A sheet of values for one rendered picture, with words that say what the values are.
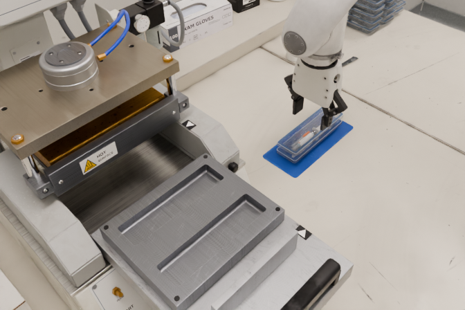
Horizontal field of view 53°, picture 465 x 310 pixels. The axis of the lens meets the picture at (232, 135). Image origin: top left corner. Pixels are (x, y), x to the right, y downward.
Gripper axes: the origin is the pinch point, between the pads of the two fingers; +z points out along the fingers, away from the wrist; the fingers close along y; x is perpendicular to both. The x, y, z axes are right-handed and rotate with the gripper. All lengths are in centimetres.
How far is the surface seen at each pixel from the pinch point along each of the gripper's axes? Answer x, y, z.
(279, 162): 9.9, 0.5, 8.2
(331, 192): 9.3, -13.1, 8.2
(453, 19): -208, 39, 78
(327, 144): -2.2, -4.0, 8.2
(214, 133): 30.9, -1.3, -16.4
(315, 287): 42, -30, -18
